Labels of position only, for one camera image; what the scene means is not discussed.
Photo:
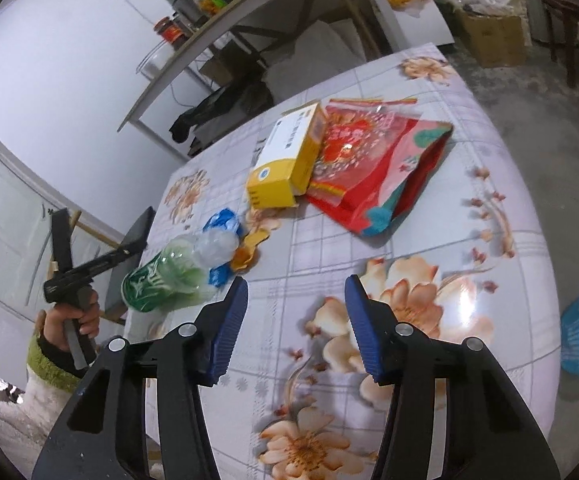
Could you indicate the green plastic bottle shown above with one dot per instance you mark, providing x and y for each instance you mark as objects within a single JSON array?
[{"x": 159, "y": 275}]

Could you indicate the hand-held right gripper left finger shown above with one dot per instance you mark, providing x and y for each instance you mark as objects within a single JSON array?
[{"x": 227, "y": 330}]

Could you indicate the floral plastic tablecloth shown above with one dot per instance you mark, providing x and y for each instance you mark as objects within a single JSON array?
[{"x": 469, "y": 200}]

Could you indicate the person's left hand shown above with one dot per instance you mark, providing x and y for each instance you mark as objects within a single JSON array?
[{"x": 52, "y": 329}]

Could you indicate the orange peel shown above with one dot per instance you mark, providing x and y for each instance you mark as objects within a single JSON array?
[{"x": 244, "y": 255}]

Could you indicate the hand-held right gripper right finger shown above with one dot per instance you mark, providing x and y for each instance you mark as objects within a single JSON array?
[{"x": 362, "y": 330}]

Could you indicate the white cabinet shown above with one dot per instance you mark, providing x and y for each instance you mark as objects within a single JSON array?
[{"x": 419, "y": 30}]

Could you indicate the blue wrapper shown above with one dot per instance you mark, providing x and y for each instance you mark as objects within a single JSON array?
[{"x": 222, "y": 220}]

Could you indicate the red snack bag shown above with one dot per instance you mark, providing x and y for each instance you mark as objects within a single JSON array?
[{"x": 364, "y": 160}]

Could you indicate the yellow cardboard box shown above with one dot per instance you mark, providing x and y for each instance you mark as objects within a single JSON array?
[{"x": 279, "y": 160}]

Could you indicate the dark wooden stool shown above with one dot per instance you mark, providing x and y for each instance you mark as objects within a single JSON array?
[{"x": 567, "y": 10}]

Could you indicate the person's left forearm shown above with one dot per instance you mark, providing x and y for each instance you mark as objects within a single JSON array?
[{"x": 49, "y": 375}]

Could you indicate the black cloth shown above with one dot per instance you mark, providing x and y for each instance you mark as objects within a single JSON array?
[{"x": 219, "y": 110}]

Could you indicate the grey metal shelf table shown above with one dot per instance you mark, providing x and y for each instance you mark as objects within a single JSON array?
[{"x": 204, "y": 40}]

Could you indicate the glass bowl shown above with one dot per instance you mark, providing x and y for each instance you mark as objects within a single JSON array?
[{"x": 154, "y": 60}]

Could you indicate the white foam board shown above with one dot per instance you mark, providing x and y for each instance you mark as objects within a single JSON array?
[{"x": 319, "y": 60}]

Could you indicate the jar with red contents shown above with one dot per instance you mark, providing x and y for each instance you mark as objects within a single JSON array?
[{"x": 172, "y": 32}]

